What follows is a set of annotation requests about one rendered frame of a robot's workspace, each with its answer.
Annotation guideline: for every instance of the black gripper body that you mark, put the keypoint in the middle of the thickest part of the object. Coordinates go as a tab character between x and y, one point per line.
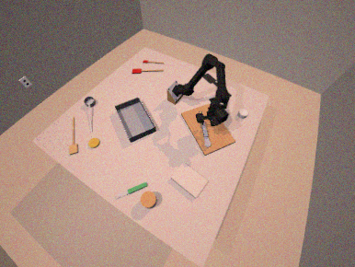
200	118

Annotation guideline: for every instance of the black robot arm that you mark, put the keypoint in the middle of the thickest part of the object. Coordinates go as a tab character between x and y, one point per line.
219	110

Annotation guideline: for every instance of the grey roasting tin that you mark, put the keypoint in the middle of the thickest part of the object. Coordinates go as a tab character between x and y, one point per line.
135	119

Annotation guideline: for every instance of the grey cylinder with orange lid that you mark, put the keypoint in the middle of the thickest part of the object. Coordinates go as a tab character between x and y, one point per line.
148	200

